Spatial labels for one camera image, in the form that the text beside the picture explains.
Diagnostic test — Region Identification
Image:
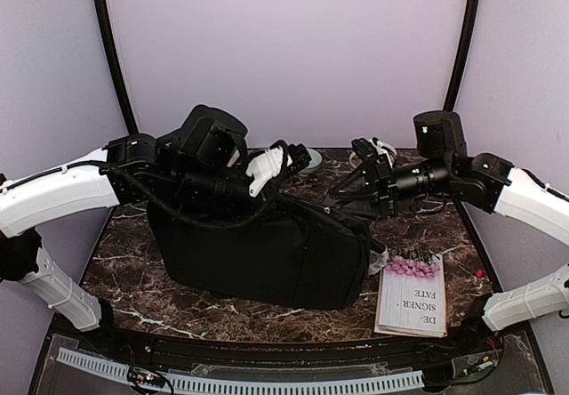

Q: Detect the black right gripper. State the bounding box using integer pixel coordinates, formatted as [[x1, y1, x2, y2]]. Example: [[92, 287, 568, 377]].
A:
[[329, 152, 453, 221]]

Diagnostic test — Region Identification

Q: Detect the black student backpack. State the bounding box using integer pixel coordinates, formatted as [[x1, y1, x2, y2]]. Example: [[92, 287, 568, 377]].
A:
[[147, 196, 388, 310]]

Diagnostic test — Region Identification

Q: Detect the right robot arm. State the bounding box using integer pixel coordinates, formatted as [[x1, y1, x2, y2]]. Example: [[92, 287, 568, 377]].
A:
[[328, 110, 568, 354]]

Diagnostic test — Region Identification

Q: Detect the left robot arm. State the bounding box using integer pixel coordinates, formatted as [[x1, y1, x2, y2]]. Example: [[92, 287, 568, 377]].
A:
[[1, 105, 251, 356]]

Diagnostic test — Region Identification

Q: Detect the pale green bowl centre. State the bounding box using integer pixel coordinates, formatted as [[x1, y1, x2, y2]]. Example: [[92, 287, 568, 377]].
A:
[[299, 148, 323, 177]]

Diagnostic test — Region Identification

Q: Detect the white book with pink flowers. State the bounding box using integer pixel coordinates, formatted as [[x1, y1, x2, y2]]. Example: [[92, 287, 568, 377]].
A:
[[374, 251, 447, 338]]

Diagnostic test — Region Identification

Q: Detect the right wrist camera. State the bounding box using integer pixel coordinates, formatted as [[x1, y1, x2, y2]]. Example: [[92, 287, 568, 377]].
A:
[[349, 137, 397, 169]]

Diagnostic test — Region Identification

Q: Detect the black right frame post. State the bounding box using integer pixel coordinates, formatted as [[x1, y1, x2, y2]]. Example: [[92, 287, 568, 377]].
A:
[[442, 0, 485, 114]]

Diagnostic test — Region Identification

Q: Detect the black frame post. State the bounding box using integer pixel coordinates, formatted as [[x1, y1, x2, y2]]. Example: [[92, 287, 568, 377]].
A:
[[93, 0, 139, 134], [442, 0, 485, 114]]

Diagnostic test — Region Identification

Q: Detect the white slotted cable duct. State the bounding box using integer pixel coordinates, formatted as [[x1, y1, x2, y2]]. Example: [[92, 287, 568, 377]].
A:
[[56, 348, 425, 394]]

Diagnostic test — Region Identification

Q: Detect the black left frame post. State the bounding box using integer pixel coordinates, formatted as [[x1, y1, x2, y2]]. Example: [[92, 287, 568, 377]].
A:
[[93, 0, 139, 134]]

